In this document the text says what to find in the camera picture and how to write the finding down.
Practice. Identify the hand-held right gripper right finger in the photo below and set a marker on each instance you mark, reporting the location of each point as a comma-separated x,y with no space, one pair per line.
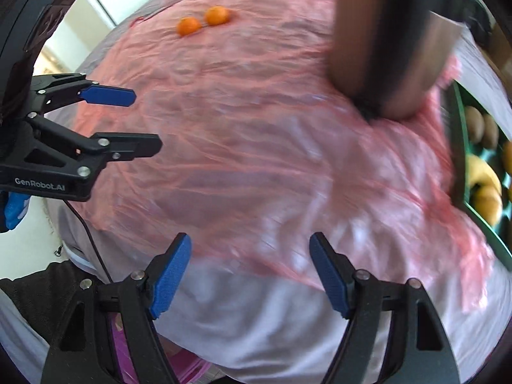
328,276

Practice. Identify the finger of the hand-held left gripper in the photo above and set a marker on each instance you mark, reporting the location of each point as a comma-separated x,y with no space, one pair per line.
128,146
108,95

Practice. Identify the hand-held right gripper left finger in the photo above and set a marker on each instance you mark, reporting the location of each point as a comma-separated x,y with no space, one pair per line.
170,276

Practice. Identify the small tangerine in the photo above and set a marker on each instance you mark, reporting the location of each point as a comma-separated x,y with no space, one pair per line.
189,26
216,15

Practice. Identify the large brownish pear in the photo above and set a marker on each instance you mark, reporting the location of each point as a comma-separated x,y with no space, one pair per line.
487,206

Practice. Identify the green tray box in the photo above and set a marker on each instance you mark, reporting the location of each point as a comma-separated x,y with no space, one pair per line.
458,148

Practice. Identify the yellow banana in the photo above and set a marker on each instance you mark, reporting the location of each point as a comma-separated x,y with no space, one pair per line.
482,172

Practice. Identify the brown kiwi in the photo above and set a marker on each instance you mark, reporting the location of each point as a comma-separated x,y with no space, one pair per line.
491,131
474,123

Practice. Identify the round yellow-orange pear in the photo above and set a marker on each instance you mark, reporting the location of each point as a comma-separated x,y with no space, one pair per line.
508,152

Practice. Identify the person's left hand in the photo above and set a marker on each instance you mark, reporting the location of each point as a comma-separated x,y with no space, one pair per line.
14,210

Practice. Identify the pink cloth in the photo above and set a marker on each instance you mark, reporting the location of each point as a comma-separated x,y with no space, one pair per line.
184,368

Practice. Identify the pink plastic bag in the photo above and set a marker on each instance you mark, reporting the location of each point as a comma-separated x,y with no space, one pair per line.
240,148

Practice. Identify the black and steel electric kettle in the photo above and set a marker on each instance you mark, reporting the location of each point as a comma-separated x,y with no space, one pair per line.
384,48

